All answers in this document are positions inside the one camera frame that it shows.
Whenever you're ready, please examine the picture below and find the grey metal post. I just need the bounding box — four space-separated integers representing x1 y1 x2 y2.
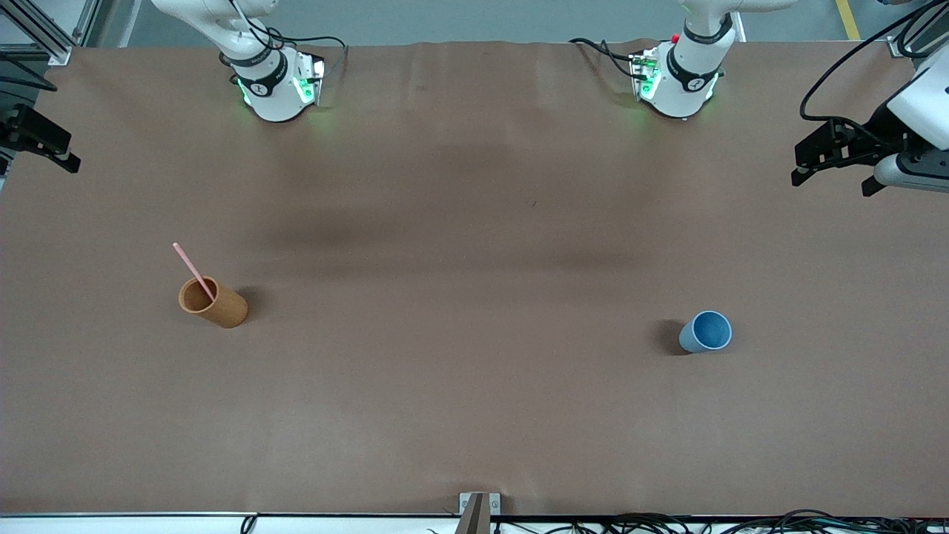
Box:
455 493 492 534

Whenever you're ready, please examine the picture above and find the grey metal bracket plate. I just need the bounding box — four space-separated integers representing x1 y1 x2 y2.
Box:
458 492 502 517

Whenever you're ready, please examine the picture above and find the left arm base connector panel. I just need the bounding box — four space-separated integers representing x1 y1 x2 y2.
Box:
629 49 662 102

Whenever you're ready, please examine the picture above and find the orange cylindrical cup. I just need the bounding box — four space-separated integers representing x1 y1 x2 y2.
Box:
178 276 249 329

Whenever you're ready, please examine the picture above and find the black left arm base cable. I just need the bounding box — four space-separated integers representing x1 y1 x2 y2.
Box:
569 37 647 76

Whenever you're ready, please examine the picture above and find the aluminium frame profile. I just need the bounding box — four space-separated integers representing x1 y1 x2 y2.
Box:
885 0 949 59
0 0 102 67

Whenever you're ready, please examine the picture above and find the brown table cover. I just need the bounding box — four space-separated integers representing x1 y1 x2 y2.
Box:
0 40 949 518

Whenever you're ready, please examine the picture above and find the pink chopstick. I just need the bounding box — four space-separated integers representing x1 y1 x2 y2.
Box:
172 242 218 302

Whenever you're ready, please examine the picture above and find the blue cup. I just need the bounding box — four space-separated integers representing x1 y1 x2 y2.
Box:
678 310 733 355

